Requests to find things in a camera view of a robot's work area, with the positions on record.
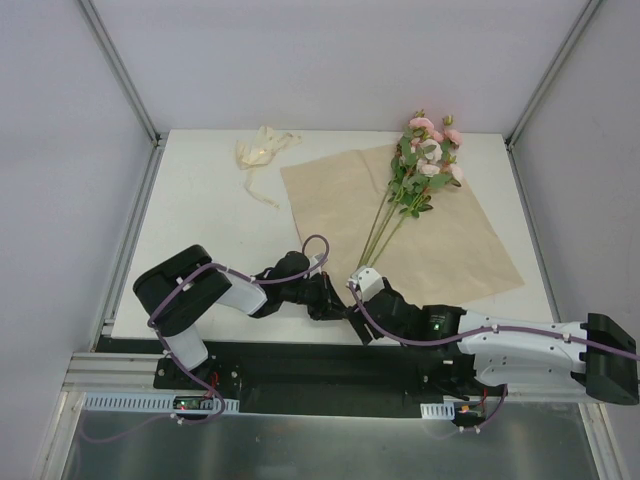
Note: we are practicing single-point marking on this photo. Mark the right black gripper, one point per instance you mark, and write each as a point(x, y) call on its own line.
point(364, 316)

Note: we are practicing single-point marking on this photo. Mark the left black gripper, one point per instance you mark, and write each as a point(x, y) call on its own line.
point(324, 295)

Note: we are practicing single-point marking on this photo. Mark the kraft wrapping paper sheet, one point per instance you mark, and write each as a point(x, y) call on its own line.
point(450, 254)

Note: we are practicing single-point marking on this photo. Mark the pink fake flower stem three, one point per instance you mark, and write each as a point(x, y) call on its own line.
point(449, 176)

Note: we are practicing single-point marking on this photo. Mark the pink fake flower stem four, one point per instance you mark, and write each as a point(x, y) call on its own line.
point(427, 150)

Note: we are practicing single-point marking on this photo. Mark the pink fake flower stem one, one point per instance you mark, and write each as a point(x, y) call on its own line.
point(449, 138)

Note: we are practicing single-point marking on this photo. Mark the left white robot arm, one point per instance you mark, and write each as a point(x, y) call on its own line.
point(179, 291)

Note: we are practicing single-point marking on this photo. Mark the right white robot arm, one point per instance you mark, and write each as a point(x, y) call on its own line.
point(597, 354)

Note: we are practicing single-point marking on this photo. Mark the cream ribbon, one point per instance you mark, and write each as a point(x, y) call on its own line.
point(266, 145)

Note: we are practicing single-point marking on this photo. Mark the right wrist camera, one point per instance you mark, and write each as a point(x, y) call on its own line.
point(367, 282)

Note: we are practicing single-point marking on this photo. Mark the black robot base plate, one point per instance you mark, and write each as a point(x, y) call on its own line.
point(329, 380)

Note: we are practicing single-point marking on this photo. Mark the right white cable duct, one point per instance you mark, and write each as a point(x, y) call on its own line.
point(438, 411)

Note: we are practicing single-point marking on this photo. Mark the white cable duct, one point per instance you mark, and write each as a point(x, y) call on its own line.
point(158, 403)
point(438, 411)

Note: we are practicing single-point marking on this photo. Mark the right aluminium frame post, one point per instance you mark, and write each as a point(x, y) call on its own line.
point(568, 45)

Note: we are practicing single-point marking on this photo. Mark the aluminium frame post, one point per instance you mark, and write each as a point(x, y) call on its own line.
point(568, 45)
point(118, 69)

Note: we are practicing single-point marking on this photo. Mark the left white cable duct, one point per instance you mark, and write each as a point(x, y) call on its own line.
point(158, 403)

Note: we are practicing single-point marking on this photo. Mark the left aluminium frame post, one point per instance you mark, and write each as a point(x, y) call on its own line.
point(118, 69)

